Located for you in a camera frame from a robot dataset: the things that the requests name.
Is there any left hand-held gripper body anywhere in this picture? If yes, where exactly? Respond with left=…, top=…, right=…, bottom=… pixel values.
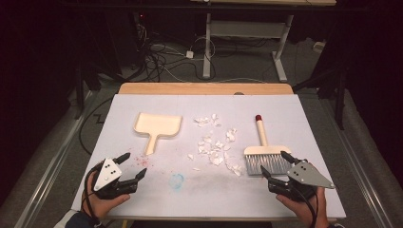
left=92, top=157, right=140, bottom=200

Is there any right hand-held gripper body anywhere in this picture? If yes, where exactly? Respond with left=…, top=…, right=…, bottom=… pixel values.
left=268, top=160, right=336, bottom=202

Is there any cream brush with red tip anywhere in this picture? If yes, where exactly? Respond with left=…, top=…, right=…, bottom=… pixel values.
left=243, top=114, right=293, bottom=176

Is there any cream dustpan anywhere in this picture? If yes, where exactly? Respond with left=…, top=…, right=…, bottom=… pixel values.
left=133, top=112, right=183, bottom=156

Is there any pile of white paper scraps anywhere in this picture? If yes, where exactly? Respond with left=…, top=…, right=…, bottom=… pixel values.
left=186, top=113, right=245, bottom=177

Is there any person's left hand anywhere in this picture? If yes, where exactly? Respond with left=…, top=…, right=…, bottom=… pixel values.
left=81, top=170, right=131, bottom=221

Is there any person's right hand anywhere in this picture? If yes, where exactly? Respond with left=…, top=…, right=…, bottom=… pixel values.
left=275, top=186, right=329, bottom=228

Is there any black stand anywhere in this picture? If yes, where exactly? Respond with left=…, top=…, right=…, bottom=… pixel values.
left=293, top=63, right=348, bottom=131

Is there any white foam board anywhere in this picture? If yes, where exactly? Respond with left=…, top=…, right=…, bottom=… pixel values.
left=70, top=93, right=347, bottom=219

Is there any left hand-held gripper cable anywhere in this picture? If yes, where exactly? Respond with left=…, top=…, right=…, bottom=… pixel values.
left=83, top=162, right=106, bottom=228

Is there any hand-held gripper cable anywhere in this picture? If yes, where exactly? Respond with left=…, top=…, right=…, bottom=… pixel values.
left=289, top=184, right=319, bottom=228
left=83, top=162, right=106, bottom=228

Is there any right hand-held gripper cable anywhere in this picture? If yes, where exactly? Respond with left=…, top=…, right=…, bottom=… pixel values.
left=289, top=184, right=319, bottom=228

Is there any black floor cable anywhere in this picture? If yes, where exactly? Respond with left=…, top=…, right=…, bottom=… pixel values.
left=78, top=96, right=113, bottom=156

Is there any metal floor rail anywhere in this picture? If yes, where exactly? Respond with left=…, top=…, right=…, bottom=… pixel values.
left=317, top=96, right=393, bottom=228
left=13, top=91, right=96, bottom=228

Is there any tangle of black cables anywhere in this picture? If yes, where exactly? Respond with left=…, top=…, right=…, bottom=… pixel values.
left=136, top=25, right=220, bottom=84

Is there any white desk frame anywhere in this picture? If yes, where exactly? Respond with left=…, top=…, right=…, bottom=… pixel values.
left=189, top=0, right=337, bottom=84

